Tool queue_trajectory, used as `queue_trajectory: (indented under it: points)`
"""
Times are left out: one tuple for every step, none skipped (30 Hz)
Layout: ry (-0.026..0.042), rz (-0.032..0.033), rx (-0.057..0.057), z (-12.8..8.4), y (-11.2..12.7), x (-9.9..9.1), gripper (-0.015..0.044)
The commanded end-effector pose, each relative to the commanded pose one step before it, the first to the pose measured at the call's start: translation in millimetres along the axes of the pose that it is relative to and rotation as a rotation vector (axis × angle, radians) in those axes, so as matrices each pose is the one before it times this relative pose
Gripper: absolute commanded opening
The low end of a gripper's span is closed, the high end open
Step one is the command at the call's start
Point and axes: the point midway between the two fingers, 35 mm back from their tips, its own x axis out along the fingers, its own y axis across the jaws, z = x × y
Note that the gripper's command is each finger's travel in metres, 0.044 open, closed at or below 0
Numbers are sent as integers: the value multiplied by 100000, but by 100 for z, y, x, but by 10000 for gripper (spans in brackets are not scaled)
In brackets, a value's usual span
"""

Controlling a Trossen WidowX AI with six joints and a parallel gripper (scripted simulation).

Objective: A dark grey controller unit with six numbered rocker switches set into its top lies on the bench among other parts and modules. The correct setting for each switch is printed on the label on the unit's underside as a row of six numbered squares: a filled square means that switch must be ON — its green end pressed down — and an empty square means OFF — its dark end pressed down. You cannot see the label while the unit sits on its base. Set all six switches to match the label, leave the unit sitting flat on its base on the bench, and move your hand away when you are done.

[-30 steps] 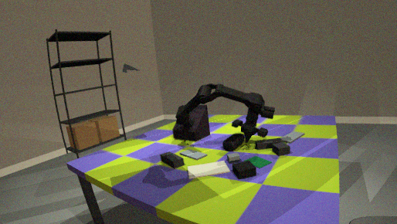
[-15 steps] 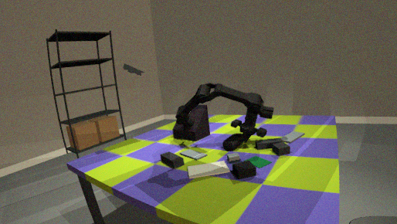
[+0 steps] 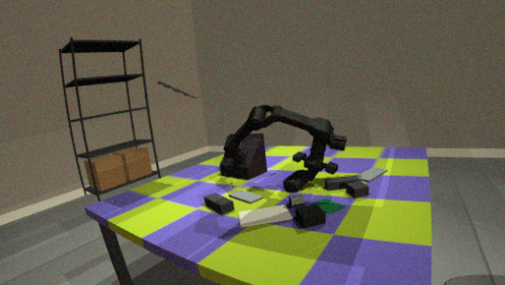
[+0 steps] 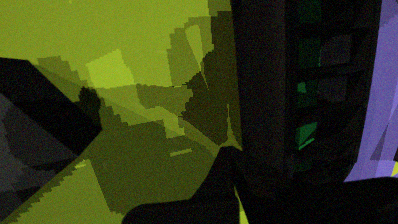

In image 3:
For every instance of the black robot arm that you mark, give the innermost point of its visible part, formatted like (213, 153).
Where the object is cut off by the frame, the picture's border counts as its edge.
(319, 128)

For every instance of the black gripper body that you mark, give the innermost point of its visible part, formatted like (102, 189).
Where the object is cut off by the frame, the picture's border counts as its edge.
(330, 167)

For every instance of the dark grey controller unit with white label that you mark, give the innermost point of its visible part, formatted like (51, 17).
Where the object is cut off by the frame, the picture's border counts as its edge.
(296, 180)

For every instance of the cream flat rectangular panel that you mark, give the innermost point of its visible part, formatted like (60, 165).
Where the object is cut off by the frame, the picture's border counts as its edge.
(264, 215)

